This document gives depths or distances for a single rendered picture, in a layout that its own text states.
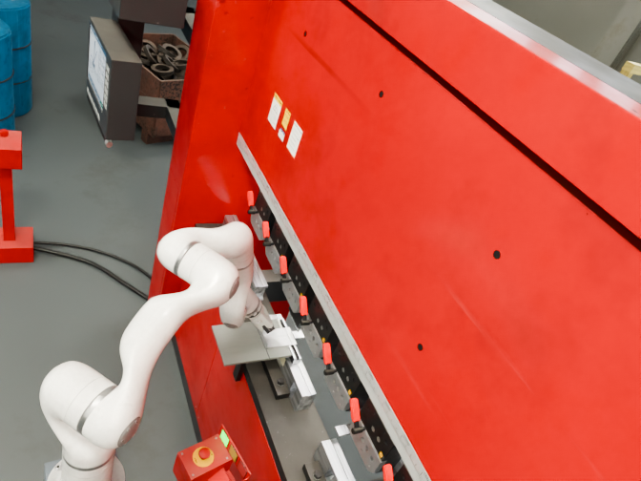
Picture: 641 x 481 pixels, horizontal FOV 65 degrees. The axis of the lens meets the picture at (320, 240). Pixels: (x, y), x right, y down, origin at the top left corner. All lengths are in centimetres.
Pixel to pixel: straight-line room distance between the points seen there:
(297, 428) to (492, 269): 108
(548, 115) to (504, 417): 59
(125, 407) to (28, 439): 165
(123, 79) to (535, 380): 186
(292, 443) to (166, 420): 112
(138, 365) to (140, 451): 159
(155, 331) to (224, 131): 129
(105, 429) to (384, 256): 77
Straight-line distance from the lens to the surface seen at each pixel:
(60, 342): 316
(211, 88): 222
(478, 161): 112
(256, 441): 203
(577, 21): 832
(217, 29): 213
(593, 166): 94
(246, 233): 137
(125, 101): 233
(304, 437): 192
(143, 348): 123
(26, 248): 353
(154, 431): 285
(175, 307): 123
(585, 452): 104
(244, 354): 190
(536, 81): 103
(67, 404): 125
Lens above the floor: 245
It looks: 35 degrees down
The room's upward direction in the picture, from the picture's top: 22 degrees clockwise
